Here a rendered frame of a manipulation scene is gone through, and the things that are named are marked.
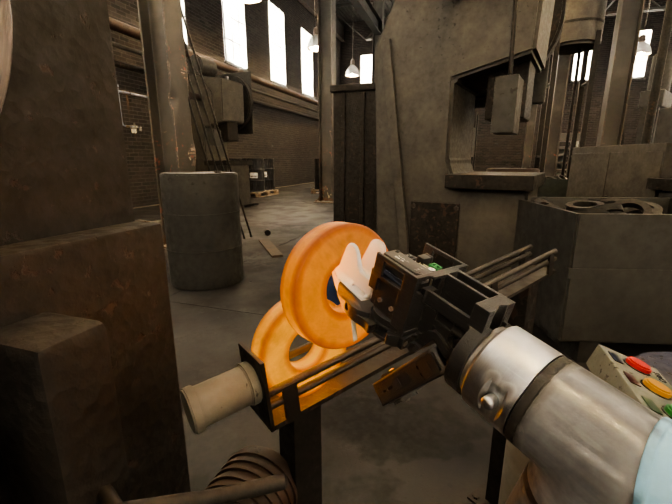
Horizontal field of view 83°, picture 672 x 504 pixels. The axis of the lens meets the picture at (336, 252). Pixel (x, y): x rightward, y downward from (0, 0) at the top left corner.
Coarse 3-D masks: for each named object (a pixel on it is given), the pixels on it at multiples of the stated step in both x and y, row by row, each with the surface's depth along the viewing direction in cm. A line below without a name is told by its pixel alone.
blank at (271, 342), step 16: (272, 320) 51; (256, 336) 52; (272, 336) 51; (288, 336) 52; (256, 352) 51; (272, 352) 51; (288, 352) 53; (320, 352) 58; (336, 352) 59; (272, 368) 52; (288, 368) 54; (304, 368) 56; (272, 384) 52
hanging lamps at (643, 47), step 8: (240, 0) 823; (248, 0) 830; (256, 0) 828; (312, 40) 1146; (640, 40) 1225; (312, 48) 1194; (640, 48) 1214; (648, 48) 1209; (352, 56) 1524; (640, 56) 1259; (352, 64) 1525; (352, 72) 1511
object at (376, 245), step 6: (372, 240) 43; (378, 240) 42; (372, 246) 43; (378, 246) 42; (384, 246) 42; (366, 252) 44; (372, 252) 43; (366, 258) 44; (372, 258) 43; (366, 264) 44; (372, 264) 43; (366, 270) 44
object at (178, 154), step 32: (160, 0) 381; (320, 0) 805; (384, 0) 1226; (640, 0) 641; (160, 32) 389; (320, 32) 819; (160, 64) 397; (320, 64) 833; (160, 96) 406; (320, 96) 847; (608, 96) 675; (160, 128) 414; (320, 128) 862; (608, 128) 695; (160, 160) 418; (192, 160) 422; (320, 160) 877; (160, 192) 422; (320, 192) 892
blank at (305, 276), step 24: (312, 240) 42; (336, 240) 43; (360, 240) 45; (288, 264) 42; (312, 264) 41; (336, 264) 43; (288, 288) 41; (312, 288) 42; (288, 312) 42; (312, 312) 42; (336, 312) 45; (312, 336) 43; (336, 336) 45; (360, 336) 47
